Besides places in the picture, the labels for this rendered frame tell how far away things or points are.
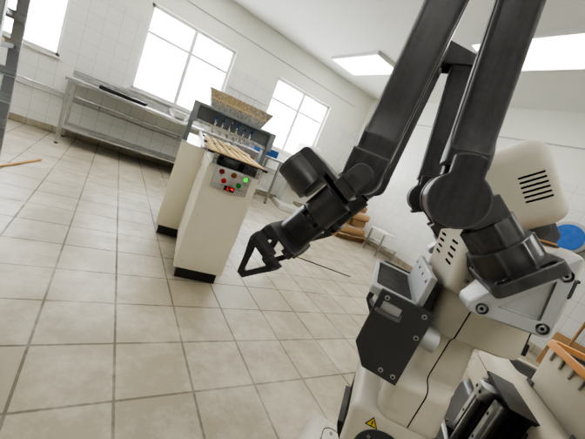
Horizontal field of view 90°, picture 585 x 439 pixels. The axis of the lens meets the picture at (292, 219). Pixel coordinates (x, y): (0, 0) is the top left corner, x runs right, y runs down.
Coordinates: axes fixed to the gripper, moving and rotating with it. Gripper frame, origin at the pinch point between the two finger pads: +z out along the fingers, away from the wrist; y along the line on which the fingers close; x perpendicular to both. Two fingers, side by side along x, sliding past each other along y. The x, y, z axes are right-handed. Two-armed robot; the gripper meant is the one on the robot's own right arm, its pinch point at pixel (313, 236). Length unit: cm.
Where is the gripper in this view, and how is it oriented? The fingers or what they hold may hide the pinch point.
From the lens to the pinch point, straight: 94.4
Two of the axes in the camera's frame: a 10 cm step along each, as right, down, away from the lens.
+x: 6.1, 7.8, -1.5
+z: -7.3, 6.2, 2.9
